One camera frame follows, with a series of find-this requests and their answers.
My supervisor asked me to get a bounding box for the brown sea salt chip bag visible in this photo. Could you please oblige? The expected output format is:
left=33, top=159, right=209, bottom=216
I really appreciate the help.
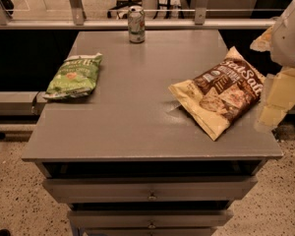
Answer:
left=169, top=46, right=266, bottom=141

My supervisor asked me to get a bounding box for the black cable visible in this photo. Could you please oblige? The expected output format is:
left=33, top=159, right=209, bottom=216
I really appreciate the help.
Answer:
left=30, top=90, right=43, bottom=116

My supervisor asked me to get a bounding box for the lower grey drawer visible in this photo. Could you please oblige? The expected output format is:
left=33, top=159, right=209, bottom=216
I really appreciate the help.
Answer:
left=68, top=210, right=233, bottom=229

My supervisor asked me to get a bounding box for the grey drawer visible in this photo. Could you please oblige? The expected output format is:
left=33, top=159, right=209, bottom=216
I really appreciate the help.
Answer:
left=68, top=210, right=233, bottom=229
left=43, top=176, right=258, bottom=204

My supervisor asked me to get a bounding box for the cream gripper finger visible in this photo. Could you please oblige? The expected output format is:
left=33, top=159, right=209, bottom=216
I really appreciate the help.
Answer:
left=254, top=105, right=286, bottom=133
left=250, top=27, right=273, bottom=52

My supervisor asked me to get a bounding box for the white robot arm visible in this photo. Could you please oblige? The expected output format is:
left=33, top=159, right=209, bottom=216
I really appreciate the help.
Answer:
left=250, top=0, right=295, bottom=132

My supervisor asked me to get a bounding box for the green white soda can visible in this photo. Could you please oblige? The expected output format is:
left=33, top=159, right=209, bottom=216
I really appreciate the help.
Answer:
left=128, top=6, right=145, bottom=43

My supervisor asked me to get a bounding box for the green jalapeno chip bag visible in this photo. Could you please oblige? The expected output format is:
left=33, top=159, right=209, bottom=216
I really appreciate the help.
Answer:
left=44, top=53, right=102, bottom=100

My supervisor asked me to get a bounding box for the upper grey drawer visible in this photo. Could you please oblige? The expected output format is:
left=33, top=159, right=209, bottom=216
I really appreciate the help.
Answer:
left=43, top=176, right=258, bottom=204

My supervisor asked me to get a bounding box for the grey drawer cabinet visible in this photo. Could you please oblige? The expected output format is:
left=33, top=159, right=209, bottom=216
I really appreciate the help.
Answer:
left=23, top=29, right=281, bottom=236

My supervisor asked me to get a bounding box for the metal railing frame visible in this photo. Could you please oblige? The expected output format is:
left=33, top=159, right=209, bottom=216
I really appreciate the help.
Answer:
left=0, top=0, right=278, bottom=30

